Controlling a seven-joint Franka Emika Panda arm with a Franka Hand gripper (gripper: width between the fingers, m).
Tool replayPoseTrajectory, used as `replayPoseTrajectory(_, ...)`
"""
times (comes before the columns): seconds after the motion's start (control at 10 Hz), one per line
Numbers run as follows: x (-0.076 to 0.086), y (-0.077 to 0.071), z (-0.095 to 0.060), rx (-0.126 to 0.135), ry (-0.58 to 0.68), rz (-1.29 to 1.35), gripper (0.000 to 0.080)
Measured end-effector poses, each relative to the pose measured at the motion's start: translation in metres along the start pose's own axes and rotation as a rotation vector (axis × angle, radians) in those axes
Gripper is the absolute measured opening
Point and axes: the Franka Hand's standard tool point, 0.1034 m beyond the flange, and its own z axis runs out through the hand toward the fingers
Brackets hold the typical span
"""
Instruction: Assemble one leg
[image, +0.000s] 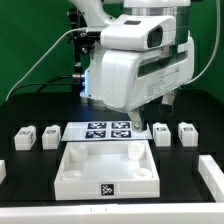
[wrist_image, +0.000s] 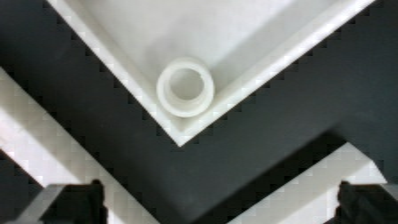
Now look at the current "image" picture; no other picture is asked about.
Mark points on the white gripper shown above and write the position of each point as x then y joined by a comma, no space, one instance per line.
132,79

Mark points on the white square table top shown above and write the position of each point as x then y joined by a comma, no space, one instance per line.
107,170

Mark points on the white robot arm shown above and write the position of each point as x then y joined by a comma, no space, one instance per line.
143,51

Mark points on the white marker sheet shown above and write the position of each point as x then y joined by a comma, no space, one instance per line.
103,130

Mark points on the white block left edge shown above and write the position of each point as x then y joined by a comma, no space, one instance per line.
2,171

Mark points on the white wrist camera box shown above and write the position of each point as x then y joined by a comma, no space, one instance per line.
139,33

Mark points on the white front frame wall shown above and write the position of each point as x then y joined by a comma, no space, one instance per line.
170,213

